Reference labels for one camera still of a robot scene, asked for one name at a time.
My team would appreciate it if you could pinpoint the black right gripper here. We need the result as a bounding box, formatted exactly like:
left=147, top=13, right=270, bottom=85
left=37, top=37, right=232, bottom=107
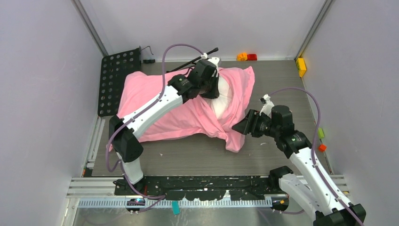
left=232, top=109, right=280, bottom=138

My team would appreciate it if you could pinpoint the white pillow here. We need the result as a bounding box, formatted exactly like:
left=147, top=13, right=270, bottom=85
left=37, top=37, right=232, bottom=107
left=207, top=76, right=232, bottom=120

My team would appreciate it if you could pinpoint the pink pillowcase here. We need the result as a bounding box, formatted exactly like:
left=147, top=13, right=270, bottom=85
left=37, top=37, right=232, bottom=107
left=117, top=67, right=255, bottom=153

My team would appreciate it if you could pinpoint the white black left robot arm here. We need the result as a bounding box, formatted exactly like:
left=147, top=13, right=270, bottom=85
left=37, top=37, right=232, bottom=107
left=108, top=57, right=221, bottom=195

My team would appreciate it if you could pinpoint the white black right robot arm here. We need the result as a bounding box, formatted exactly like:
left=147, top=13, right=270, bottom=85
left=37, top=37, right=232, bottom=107
left=232, top=105, right=366, bottom=226

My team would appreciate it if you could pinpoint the black folded tripod stand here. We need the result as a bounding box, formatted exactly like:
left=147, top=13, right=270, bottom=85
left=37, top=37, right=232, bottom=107
left=142, top=47, right=219, bottom=73

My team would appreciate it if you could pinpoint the orange toy block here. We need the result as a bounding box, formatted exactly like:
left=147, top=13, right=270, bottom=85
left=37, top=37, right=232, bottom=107
left=236, top=52, right=247, bottom=61

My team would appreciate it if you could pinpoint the red toy block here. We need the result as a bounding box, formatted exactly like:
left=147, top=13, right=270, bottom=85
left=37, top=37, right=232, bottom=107
left=247, top=54, right=257, bottom=61

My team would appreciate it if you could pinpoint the green toy block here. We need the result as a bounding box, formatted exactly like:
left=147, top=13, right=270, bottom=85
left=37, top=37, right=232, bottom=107
left=318, top=128, right=325, bottom=139

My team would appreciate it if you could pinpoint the yellow toy block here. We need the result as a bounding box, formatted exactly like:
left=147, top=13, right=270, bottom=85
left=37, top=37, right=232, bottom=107
left=295, top=57, right=307, bottom=78

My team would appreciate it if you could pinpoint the small orange-red toy block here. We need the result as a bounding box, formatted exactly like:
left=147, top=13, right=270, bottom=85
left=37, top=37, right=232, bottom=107
left=318, top=144, right=327, bottom=153

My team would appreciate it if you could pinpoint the black perforated music stand tray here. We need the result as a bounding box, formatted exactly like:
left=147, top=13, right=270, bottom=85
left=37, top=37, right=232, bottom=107
left=97, top=47, right=141, bottom=117

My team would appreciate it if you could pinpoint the teal tape piece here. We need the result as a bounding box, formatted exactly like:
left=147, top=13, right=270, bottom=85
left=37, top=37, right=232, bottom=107
left=171, top=201, right=180, bottom=215

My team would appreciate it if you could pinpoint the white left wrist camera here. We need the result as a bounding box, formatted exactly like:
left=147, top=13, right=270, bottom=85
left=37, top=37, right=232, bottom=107
left=200, top=53, right=221, bottom=70

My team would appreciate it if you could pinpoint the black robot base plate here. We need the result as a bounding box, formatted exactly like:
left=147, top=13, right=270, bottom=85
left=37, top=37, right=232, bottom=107
left=133, top=176, right=286, bottom=201

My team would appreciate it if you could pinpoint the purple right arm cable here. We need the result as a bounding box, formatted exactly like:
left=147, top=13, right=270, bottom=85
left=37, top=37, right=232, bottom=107
left=269, top=87, right=365, bottom=226

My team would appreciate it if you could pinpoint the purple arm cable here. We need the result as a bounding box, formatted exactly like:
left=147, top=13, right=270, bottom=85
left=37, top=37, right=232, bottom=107
left=269, top=87, right=365, bottom=226
left=104, top=43, right=208, bottom=213

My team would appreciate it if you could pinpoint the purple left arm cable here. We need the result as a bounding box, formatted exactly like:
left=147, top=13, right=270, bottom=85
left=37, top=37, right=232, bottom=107
left=104, top=43, right=208, bottom=213

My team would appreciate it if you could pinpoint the aluminium slotted rail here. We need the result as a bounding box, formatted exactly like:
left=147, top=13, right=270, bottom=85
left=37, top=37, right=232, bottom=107
left=78, top=196, right=287, bottom=208

